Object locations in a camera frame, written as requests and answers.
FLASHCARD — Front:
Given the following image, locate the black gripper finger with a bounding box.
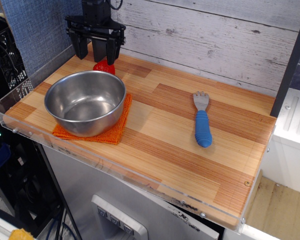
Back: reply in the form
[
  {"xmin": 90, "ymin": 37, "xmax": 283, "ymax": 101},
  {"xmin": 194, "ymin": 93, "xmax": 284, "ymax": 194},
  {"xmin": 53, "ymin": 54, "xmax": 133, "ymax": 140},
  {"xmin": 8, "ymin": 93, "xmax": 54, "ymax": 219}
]
[
  {"xmin": 69, "ymin": 31, "xmax": 88, "ymax": 59},
  {"xmin": 106, "ymin": 37, "xmax": 122, "ymax": 65}
]

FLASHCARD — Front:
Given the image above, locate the dark grey right post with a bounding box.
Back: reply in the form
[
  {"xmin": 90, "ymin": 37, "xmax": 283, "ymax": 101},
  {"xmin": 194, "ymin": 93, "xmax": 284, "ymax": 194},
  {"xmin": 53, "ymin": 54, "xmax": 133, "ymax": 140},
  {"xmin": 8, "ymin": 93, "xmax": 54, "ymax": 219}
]
[{"xmin": 270, "ymin": 30, "xmax": 300, "ymax": 118}]

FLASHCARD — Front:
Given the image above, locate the white appliance at right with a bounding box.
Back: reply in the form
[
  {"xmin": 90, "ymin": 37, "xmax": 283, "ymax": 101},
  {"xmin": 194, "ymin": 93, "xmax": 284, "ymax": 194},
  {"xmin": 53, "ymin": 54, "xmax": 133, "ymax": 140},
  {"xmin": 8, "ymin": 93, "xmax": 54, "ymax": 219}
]
[{"xmin": 260, "ymin": 88, "xmax": 300, "ymax": 192}]

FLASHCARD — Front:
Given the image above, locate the red toy strawberry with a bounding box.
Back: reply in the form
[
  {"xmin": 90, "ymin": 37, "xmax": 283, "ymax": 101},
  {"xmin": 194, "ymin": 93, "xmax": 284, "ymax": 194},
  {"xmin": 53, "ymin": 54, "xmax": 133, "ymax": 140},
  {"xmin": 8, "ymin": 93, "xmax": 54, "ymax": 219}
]
[{"xmin": 92, "ymin": 59, "xmax": 116, "ymax": 75}]

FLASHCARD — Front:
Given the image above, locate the stainless steel bowl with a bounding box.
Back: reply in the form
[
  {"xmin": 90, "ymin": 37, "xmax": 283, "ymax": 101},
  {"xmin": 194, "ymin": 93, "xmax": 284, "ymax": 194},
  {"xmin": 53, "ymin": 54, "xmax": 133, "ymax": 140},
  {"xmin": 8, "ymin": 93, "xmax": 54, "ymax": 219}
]
[{"xmin": 44, "ymin": 70, "xmax": 127, "ymax": 137}]

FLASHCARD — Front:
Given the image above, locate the black plastic crate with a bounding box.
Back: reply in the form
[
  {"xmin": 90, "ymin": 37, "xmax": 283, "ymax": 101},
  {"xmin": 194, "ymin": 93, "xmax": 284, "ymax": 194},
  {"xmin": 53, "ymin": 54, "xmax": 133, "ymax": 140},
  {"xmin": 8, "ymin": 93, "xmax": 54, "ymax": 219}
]
[{"xmin": 0, "ymin": 16, "xmax": 34, "ymax": 98}]

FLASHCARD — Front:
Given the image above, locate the stainless steel cabinet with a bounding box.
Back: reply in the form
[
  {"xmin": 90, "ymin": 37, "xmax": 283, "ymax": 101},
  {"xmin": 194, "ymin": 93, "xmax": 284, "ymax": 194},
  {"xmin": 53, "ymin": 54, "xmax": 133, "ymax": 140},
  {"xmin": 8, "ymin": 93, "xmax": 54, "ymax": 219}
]
[{"xmin": 43, "ymin": 146, "xmax": 224, "ymax": 240}]

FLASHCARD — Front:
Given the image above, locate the clear acrylic table guard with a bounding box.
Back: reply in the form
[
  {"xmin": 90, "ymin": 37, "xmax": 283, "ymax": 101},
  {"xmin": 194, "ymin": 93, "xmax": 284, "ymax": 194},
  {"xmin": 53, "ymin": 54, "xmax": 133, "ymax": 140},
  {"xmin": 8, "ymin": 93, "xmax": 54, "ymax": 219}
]
[{"xmin": 0, "ymin": 52, "xmax": 276, "ymax": 232}]

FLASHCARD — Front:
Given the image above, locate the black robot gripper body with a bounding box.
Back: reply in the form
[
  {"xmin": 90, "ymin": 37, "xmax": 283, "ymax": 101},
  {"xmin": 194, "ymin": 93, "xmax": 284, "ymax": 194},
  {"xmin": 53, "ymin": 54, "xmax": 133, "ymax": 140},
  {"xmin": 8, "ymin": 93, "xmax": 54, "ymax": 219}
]
[{"xmin": 65, "ymin": 0, "xmax": 126, "ymax": 47}]

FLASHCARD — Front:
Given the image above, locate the dark grey left post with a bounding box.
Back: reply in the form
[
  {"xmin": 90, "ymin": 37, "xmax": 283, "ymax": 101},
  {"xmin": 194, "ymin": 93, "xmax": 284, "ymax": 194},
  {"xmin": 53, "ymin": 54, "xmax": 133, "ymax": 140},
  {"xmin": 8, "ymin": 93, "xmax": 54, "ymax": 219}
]
[{"xmin": 91, "ymin": 39, "xmax": 107, "ymax": 63}]

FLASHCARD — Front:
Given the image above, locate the dark grey post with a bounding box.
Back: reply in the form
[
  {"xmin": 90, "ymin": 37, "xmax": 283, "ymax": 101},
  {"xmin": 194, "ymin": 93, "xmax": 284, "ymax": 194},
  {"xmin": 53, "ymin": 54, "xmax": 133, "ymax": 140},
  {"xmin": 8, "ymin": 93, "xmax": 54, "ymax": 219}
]
[
  {"xmin": 91, "ymin": 39, "xmax": 107, "ymax": 63},
  {"xmin": 270, "ymin": 30, "xmax": 300, "ymax": 118}
]

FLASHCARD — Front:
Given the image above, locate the orange knitted cloth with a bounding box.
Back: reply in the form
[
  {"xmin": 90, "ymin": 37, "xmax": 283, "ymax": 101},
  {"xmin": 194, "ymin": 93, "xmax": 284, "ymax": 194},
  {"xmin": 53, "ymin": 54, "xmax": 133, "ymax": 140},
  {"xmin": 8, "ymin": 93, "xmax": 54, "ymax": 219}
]
[{"xmin": 52, "ymin": 93, "xmax": 133, "ymax": 145}]

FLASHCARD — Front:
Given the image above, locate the blue handled fork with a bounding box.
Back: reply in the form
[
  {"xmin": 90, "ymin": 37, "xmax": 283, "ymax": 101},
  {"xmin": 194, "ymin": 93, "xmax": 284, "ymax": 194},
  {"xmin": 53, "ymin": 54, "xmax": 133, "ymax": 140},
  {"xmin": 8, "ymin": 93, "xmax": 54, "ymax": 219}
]
[{"xmin": 193, "ymin": 91, "xmax": 213, "ymax": 148}]

